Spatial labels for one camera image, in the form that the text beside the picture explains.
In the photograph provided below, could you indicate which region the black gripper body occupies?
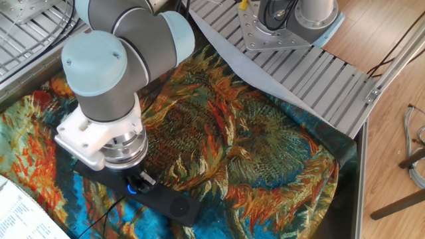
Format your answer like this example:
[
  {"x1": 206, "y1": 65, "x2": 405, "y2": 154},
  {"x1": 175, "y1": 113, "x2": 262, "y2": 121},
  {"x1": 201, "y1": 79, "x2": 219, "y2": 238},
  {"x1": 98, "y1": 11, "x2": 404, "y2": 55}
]
[{"x1": 125, "y1": 161, "x2": 150, "y2": 180}]

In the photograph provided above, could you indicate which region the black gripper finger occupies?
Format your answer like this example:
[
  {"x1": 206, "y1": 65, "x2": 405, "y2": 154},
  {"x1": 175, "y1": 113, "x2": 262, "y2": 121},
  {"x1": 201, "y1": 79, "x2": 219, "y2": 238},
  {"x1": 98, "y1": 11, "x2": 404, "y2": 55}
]
[
  {"x1": 141, "y1": 169, "x2": 157, "y2": 193},
  {"x1": 127, "y1": 175, "x2": 143, "y2": 195}
]

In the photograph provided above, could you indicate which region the black bar speaker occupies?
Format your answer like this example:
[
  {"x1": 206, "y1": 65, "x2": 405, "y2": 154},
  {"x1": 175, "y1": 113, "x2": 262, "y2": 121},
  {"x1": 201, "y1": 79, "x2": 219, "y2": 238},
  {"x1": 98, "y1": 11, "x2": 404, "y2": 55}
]
[{"x1": 72, "y1": 159, "x2": 202, "y2": 228}]

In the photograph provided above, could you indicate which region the sunflower painting cloth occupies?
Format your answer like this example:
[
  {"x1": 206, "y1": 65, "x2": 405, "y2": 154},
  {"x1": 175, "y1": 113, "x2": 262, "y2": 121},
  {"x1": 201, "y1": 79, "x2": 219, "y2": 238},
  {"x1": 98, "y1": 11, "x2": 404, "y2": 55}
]
[{"x1": 0, "y1": 19, "x2": 359, "y2": 239}]

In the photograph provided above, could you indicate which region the white printed paper sheet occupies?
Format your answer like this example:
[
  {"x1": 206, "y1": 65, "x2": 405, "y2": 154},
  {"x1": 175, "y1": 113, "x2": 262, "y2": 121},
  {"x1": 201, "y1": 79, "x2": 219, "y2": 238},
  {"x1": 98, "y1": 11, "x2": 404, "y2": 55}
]
[{"x1": 0, "y1": 175, "x2": 70, "y2": 239}]

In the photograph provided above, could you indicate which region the silver mounting plate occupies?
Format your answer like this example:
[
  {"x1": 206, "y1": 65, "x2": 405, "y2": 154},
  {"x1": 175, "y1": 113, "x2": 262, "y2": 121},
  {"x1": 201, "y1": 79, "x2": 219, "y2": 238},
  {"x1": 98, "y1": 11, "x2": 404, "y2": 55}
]
[
  {"x1": 0, "y1": 0, "x2": 62, "y2": 26},
  {"x1": 237, "y1": 1, "x2": 315, "y2": 53}
]

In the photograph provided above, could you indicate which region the dark wooden furniture leg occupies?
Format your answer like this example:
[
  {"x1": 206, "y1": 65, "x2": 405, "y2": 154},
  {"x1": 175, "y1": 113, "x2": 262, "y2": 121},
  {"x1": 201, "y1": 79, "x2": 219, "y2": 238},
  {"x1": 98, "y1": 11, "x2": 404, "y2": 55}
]
[
  {"x1": 398, "y1": 147, "x2": 425, "y2": 169},
  {"x1": 370, "y1": 188, "x2": 425, "y2": 221}
]

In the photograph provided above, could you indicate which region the thin black speaker cable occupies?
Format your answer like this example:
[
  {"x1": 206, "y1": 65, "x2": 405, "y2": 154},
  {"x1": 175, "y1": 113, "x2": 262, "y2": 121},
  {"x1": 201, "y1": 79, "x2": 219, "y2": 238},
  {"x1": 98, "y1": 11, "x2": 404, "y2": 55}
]
[{"x1": 76, "y1": 195, "x2": 126, "y2": 239}]

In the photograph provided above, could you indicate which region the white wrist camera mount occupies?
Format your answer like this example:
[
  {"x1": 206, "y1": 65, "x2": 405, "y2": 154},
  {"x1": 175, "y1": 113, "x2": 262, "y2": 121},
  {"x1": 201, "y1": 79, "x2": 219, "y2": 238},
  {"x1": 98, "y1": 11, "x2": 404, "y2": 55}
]
[{"x1": 54, "y1": 94, "x2": 144, "y2": 172}]

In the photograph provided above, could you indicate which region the black base cable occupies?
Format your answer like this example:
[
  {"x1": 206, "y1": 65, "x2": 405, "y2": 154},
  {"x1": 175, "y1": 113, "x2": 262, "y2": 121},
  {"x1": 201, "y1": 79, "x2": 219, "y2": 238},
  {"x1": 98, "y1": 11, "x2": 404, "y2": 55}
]
[{"x1": 262, "y1": 0, "x2": 299, "y2": 31}]

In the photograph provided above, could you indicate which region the aluminium frame beam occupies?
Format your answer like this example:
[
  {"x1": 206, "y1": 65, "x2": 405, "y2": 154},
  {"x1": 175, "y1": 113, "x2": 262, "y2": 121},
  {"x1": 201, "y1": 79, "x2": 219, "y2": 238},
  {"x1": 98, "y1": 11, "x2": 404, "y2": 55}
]
[
  {"x1": 351, "y1": 119, "x2": 369, "y2": 239},
  {"x1": 365, "y1": 19, "x2": 425, "y2": 106}
]

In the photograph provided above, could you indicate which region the grey cable bundle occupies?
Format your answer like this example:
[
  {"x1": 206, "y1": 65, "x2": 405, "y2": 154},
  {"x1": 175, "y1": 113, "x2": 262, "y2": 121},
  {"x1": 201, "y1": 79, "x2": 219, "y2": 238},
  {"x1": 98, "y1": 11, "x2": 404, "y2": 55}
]
[{"x1": 402, "y1": 104, "x2": 425, "y2": 190}]

